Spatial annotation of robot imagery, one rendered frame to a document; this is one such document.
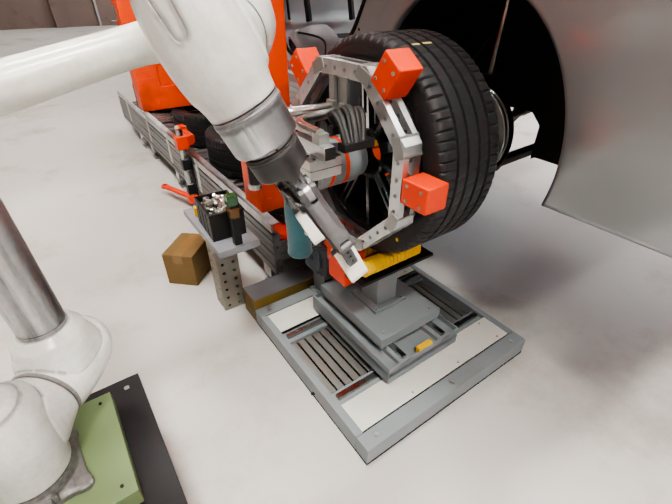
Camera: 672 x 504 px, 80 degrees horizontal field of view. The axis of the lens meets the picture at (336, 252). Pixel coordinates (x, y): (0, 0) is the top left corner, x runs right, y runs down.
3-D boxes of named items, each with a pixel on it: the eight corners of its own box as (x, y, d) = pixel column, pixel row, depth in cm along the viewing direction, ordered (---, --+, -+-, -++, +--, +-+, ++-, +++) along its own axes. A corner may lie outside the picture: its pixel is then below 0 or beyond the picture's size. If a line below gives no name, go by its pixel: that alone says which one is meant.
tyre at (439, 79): (540, 196, 105) (441, -29, 108) (482, 221, 93) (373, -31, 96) (398, 251, 163) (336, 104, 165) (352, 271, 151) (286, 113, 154)
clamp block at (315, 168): (342, 174, 98) (342, 153, 95) (310, 183, 93) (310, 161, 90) (330, 167, 101) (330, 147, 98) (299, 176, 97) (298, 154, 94)
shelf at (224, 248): (260, 245, 160) (260, 239, 158) (220, 259, 151) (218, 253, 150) (220, 205, 189) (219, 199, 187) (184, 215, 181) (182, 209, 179)
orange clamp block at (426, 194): (420, 195, 107) (446, 208, 101) (398, 203, 103) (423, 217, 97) (423, 171, 103) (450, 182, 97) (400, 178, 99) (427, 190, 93)
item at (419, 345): (455, 343, 161) (459, 325, 156) (387, 386, 144) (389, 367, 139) (375, 281, 195) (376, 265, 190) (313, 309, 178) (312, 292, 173)
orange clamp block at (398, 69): (406, 97, 100) (425, 68, 92) (382, 101, 96) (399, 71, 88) (392, 76, 101) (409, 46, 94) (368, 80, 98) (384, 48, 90)
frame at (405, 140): (408, 269, 119) (433, 72, 89) (392, 277, 116) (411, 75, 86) (311, 202, 156) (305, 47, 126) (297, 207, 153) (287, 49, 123)
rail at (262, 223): (291, 260, 195) (288, 220, 183) (273, 266, 190) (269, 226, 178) (155, 133, 363) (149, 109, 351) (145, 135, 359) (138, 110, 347)
